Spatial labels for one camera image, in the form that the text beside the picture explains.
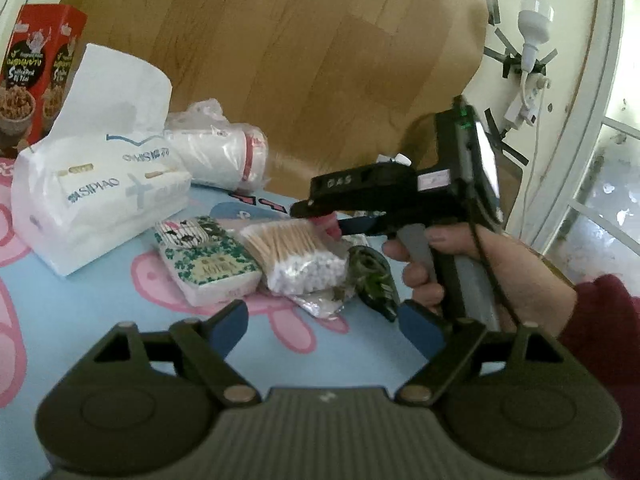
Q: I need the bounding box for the dark green patterned pouch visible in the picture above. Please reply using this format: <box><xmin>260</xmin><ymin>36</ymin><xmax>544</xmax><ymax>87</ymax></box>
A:
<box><xmin>348</xmin><ymin>245</ymin><xmax>400</xmax><ymax>323</ymax></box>

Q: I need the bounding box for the plastic bag of cups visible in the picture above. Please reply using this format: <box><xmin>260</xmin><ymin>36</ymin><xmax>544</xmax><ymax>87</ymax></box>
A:
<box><xmin>164</xmin><ymin>99</ymin><xmax>269</xmax><ymax>193</ymax></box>

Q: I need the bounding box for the wood pattern board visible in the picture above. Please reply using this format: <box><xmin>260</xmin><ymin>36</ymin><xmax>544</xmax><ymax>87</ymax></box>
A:
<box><xmin>64</xmin><ymin>0</ymin><xmax>488</xmax><ymax>198</ymax></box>

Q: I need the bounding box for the white light bulb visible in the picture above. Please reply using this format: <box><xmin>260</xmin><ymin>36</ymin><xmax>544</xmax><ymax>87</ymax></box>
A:
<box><xmin>518</xmin><ymin>0</ymin><xmax>554</xmax><ymax>73</ymax></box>

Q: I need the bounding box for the white tissue pack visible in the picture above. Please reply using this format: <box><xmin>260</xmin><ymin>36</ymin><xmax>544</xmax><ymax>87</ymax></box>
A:
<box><xmin>11</xmin><ymin>44</ymin><xmax>191</xmax><ymax>276</ymax></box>

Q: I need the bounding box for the green clover tissue packet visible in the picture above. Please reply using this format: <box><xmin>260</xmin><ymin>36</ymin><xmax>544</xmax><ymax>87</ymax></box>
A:
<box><xmin>154</xmin><ymin>216</ymin><xmax>262</xmax><ymax>308</ymax></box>

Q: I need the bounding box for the cotton swab bag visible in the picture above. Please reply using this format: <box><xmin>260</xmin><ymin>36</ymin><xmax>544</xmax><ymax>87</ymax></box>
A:
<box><xmin>238</xmin><ymin>219</ymin><xmax>347</xmax><ymax>296</ymax></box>

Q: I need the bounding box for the white power strip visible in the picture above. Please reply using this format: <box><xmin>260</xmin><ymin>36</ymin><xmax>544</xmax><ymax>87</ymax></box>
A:
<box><xmin>503</xmin><ymin>73</ymin><xmax>549</xmax><ymax>130</ymax></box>

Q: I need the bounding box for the frosted glass window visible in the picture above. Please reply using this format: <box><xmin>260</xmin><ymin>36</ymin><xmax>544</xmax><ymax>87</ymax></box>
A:
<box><xmin>544</xmin><ymin>114</ymin><xmax>640</xmax><ymax>291</ymax></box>

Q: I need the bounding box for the dark red sleeve forearm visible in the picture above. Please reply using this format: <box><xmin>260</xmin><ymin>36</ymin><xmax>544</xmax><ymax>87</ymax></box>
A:
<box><xmin>559</xmin><ymin>275</ymin><xmax>640</xmax><ymax>479</ymax></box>

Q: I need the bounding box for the red snack box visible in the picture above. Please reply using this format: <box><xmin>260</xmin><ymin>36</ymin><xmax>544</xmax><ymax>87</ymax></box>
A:
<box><xmin>1</xmin><ymin>3</ymin><xmax>87</xmax><ymax>158</ymax></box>

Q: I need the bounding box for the blue cartoon tablecloth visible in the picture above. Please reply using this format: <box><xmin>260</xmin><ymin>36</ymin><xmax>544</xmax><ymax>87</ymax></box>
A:
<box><xmin>1</xmin><ymin>160</ymin><xmax>424</xmax><ymax>479</ymax></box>

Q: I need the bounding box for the person right hand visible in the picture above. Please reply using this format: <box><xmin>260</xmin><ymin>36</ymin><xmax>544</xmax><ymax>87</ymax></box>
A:
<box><xmin>382</xmin><ymin>224</ymin><xmax>580</xmax><ymax>338</ymax></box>

